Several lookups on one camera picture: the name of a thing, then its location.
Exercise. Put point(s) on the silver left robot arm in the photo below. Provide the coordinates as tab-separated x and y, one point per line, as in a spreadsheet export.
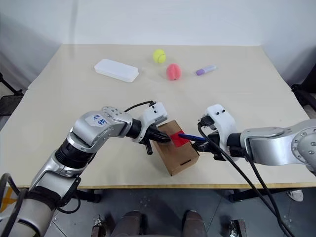
91	130

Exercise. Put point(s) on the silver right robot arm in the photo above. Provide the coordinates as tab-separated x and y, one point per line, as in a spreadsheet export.
271	145

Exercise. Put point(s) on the metal foot bracket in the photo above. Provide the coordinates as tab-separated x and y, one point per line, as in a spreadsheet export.
98	225
237	228

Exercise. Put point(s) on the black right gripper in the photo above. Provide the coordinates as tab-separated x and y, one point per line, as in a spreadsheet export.
219	148

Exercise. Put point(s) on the black tripod stand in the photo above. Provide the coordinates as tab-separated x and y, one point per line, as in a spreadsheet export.
11	86

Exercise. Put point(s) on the blue pen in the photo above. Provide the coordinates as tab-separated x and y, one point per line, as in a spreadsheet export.
192	137

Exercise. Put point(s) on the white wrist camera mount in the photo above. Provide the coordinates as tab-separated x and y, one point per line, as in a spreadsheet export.
222	118
155	112

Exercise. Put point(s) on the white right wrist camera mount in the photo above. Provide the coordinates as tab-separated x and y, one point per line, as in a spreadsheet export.
222	118

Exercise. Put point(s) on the black table leg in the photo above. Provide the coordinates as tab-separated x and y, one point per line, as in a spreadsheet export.
256	195

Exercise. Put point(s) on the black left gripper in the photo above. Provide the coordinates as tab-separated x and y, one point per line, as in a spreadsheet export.
150	132

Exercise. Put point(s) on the pink toy peach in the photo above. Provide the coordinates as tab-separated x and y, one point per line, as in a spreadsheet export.
173	72

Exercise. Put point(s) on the red tape patch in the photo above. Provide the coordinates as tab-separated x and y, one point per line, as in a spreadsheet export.
179	142

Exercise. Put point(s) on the white shoe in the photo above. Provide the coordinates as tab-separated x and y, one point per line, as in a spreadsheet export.
295	195

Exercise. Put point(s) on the purple highlighter pen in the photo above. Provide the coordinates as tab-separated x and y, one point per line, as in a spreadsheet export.
206	70

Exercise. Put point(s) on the black chair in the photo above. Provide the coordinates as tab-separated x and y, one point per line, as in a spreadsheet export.
304	91

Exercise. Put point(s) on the white plastic case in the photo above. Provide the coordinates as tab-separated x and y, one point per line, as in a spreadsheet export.
116	70

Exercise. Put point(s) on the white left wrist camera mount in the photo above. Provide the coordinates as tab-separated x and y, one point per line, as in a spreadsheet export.
155	112

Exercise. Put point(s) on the yellow tennis ball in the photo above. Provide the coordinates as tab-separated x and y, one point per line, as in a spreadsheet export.
159	56

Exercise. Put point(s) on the brown cardboard box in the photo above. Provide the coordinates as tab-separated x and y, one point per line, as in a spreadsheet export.
177	158

